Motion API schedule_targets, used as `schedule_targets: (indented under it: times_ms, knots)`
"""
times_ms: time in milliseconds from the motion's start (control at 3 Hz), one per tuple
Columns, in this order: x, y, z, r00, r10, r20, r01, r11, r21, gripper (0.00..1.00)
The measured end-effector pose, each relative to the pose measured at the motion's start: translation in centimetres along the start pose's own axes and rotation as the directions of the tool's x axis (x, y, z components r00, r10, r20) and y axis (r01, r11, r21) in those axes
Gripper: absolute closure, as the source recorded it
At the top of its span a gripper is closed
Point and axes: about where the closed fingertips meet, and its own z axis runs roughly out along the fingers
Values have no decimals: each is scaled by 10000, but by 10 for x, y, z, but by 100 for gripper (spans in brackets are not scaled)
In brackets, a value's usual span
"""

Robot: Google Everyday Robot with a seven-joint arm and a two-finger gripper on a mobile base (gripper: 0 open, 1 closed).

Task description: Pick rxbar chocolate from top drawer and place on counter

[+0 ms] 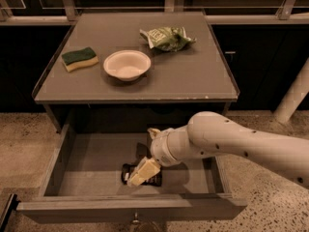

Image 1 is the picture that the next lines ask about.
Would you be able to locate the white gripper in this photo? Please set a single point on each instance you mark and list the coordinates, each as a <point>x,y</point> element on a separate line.
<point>159,148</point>

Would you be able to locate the black rxbar chocolate wrapper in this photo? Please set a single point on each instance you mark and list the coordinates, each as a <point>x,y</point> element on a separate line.
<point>127,169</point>

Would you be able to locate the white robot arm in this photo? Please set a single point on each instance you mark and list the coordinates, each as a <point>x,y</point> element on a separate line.
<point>208,134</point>

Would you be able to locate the open grey top drawer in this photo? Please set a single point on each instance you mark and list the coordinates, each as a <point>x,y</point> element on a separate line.
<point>83,184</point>

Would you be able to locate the grey cabinet with counter top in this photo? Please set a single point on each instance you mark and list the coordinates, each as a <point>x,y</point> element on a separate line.
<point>196,74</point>

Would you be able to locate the white paper bowl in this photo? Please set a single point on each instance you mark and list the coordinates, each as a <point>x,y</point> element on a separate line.
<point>127,65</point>

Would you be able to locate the green chip bag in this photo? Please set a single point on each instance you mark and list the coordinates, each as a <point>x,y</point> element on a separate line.
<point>168,39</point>

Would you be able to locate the green and yellow sponge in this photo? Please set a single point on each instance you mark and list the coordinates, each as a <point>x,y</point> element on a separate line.
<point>78,59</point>

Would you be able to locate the black bar at left edge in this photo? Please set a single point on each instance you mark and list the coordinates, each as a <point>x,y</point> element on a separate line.
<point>10,206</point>

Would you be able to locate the metal drawer handle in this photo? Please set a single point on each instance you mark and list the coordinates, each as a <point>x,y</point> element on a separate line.
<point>136,220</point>

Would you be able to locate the metal railing frame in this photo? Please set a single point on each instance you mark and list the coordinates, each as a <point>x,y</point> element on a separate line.
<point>48,12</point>

